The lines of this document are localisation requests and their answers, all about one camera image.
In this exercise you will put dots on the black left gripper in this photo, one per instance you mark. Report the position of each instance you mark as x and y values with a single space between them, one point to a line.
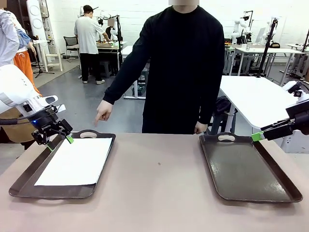
47 123

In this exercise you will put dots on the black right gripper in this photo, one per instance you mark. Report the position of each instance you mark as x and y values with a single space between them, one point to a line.
300 118

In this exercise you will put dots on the white A4 paper sheet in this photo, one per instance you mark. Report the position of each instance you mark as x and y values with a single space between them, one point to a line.
72 164

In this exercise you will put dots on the person's right forearm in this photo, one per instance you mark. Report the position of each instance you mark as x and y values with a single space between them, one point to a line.
118 87

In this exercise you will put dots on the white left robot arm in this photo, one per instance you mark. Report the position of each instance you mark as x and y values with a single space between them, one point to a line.
14 87

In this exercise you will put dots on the person's left forearm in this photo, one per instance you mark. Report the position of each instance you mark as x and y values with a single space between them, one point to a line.
211 104

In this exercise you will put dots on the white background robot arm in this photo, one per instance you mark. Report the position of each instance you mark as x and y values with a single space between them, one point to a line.
237 26

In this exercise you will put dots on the person's right hand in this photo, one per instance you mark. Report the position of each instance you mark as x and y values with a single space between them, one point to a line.
105 111

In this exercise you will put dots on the person's left hand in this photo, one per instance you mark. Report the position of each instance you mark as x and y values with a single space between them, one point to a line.
201 128

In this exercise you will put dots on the white cabinet box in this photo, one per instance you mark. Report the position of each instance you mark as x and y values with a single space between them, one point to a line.
297 145

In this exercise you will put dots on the white table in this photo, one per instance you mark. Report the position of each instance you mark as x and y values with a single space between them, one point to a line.
253 96

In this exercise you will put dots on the black step stool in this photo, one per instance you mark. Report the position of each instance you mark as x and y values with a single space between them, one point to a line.
220 123

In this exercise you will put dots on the brown plastic serving tray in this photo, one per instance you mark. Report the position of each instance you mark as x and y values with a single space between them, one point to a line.
241 174
26 191

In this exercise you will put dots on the black cloth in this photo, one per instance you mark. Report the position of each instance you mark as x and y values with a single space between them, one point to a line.
223 104

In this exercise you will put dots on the figure in orange trousers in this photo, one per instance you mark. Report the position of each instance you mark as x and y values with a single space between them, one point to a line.
24 62

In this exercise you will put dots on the white background desk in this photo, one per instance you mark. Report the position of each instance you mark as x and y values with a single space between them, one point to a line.
265 50

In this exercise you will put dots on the black tripod pole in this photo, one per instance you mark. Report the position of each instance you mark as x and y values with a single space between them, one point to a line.
266 48

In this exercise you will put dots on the grey step stool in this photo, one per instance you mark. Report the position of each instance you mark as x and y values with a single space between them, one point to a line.
106 67

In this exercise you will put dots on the black office chair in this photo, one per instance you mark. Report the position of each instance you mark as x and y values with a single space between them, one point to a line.
71 42

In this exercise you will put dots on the dark background workbench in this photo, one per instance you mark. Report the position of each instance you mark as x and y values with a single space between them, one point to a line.
108 50

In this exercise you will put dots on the man in grey t-shirt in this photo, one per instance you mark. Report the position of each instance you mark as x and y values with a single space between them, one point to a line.
88 36

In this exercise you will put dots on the figure in striped shirt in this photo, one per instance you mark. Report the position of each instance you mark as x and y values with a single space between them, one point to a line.
7 36

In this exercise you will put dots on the person in black sweater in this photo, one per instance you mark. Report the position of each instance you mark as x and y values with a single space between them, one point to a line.
181 60

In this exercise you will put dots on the tall white air conditioner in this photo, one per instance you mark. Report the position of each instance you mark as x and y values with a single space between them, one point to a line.
36 12

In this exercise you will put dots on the small white background robot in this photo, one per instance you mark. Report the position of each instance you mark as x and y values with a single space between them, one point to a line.
105 15

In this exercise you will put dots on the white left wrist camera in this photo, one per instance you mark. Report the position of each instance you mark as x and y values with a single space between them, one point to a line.
60 108

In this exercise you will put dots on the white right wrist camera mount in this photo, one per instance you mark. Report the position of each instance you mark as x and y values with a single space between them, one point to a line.
289 87

